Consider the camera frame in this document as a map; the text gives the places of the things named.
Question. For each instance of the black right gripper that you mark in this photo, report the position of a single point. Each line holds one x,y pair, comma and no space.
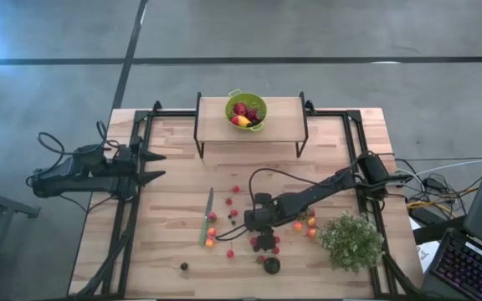
262,217

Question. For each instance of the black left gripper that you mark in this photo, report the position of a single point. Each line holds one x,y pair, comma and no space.
126,167

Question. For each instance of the toy strawberry green leaves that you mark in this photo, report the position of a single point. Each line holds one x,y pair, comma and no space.
309,212
260,259
234,120
212,216
261,113

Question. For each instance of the yellow toy mango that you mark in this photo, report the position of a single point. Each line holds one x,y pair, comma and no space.
244,121

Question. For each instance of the dark red toy apple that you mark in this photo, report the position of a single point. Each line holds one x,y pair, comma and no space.
252,115

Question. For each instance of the crimson toy plum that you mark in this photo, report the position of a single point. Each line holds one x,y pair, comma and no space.
240,108

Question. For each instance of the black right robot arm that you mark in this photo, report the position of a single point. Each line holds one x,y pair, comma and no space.
308,196

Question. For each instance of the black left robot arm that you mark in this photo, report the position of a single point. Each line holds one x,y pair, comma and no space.
69,180

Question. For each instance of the dark round toy fruit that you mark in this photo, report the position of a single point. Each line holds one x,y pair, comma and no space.
183,266

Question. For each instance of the dark toy avocado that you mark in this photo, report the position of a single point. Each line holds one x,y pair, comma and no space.
271,265

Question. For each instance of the yellow orange toy peach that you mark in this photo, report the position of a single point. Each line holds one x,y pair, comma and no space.
209,243

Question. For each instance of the potted plant white flowers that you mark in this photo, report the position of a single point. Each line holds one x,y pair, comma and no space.
352,242

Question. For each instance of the wooden riser shelf black legs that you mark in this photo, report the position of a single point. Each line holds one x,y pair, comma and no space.
283,125

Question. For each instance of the green colander bowl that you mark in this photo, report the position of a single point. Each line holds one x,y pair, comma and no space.
257,100

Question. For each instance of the black power brick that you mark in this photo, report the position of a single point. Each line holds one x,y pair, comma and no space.
423,215

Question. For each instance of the white paper sheet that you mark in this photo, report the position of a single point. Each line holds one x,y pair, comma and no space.
427,251

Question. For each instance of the black power adapter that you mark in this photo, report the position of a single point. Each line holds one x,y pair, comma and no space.
433,183

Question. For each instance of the backlit black keyboard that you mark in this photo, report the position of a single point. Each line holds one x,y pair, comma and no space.
467,267

